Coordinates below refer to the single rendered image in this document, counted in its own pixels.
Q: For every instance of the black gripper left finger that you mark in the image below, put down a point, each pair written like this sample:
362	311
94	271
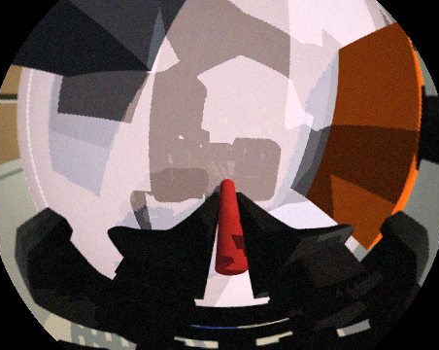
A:
188	246

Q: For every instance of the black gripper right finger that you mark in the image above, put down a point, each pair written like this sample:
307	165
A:
272	246

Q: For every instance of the red peg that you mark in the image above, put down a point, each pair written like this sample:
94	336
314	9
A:
231	257

